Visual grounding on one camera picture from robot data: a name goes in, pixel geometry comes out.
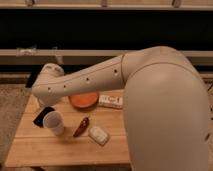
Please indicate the white ceramic cup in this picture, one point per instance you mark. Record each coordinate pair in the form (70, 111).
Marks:
(54, 121)

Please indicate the dark red chili pepper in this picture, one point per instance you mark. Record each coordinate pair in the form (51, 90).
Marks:
(82, 127)

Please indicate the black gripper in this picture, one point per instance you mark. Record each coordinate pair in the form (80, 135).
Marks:
(38, 121)

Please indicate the orange round plate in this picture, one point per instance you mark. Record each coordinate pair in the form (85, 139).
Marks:
(84, 100)

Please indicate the white labelled bottle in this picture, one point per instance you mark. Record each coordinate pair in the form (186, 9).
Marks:
(110, 101)

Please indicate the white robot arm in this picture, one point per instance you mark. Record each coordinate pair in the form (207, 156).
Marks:
(166, 105)

